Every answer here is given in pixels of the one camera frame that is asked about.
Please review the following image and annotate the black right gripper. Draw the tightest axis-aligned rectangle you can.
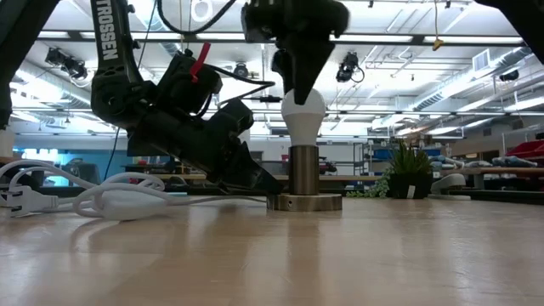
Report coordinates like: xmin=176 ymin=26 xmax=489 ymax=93
xmin=240 ymin=0 xmax=351 ymax=106

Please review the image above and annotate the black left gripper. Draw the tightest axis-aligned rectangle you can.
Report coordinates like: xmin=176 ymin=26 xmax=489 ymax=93
xmin=126 ymin=97 xmax=285 ymax=196

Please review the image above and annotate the brass lamp socket base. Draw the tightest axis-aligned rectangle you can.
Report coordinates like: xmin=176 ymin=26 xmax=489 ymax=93
xmin=266 ymin=144 xmax=343 ymax=213

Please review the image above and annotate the white lightbulb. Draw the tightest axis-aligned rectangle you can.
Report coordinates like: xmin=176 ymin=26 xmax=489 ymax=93
xmin=280 ymin=88 xmax=328 ymax=148

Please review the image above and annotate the black round ceiling fixture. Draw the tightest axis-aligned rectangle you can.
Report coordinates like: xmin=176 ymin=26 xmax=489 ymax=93
xmin=232 ymin=62 xmax=250 ymax=82

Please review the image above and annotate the red zip tie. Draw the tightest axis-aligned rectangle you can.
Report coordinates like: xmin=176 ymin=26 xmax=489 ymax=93
xmin=189 ymin=42 xmax=213 ymax=84

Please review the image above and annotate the long wooden background table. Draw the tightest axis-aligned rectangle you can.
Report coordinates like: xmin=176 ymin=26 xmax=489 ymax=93
xmin=150 ymin=173 xmax=380 ymax=189

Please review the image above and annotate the blue shelving unit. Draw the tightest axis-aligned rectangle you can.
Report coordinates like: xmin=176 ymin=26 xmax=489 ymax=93
xmin=368 ymin=144 xmax=443 ymax=175

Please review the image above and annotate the potted green plant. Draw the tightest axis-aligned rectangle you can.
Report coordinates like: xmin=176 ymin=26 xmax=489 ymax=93
xmin=346 ymin=142 xmax=435 ymax=201

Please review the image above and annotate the black office chair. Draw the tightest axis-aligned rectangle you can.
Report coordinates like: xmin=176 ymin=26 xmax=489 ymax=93
xmin=66 ymin=157 xmax=104 ymax=187

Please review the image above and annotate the white stapler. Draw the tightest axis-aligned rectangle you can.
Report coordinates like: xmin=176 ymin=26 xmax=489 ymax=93
xmin=429 ymin=173 xmax=472 ymax=201

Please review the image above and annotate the wooden table with cloths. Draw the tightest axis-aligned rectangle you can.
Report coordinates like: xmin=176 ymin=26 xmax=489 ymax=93
xmin=439 ymin=167 xmax=544 ymax=191

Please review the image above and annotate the black ceiling spotlight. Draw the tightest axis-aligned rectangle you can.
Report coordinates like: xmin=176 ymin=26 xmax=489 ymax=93
xmin=44 ymin=47 xmax=89 ymax=82

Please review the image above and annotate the white power plug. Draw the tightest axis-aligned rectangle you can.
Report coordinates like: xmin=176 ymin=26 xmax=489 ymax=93
xmin=0 ymin=184 xmax=61 ymax=219

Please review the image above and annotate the folded cloth pile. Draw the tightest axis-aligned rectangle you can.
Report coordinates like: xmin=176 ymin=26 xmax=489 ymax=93
xmin=491 ymin=155 xmax=532 ymax=168

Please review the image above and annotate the white container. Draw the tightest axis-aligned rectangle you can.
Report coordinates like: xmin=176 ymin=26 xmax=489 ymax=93
xmin=0 ymin=127 xmax=14 ymax=158

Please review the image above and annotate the black overhead camera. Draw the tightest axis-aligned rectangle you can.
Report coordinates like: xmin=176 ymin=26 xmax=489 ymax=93
xmin=335 ymin=51 xmax=366 ymax=84

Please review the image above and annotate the white cable loop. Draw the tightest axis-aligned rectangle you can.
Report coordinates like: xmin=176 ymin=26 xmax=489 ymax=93
xmin=190 ymin=0 xmax=213 ymax=23

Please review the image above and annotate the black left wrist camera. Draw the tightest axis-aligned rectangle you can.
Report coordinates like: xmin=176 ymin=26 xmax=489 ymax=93
xmin=154 ymin=49 xmax=224 ymax=117

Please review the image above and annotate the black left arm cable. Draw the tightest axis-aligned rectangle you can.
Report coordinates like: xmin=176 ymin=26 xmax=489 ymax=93
xmin=156 ymin=0 xmax=277 ymax=110

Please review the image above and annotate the white inline cord switch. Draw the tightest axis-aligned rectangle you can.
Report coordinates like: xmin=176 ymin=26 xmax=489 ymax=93
xmin=99 ymin=189 xmax=170 ymax=222

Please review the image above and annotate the thin cord yellow connector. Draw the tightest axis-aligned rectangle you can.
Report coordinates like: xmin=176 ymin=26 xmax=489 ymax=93
xmin=432 ymin=0 xmax=445 ymax=53

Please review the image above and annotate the white power cord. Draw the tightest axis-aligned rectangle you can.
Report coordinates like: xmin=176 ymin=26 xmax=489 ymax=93
xmin=0 ymin=159 xmax=269 ymax=223

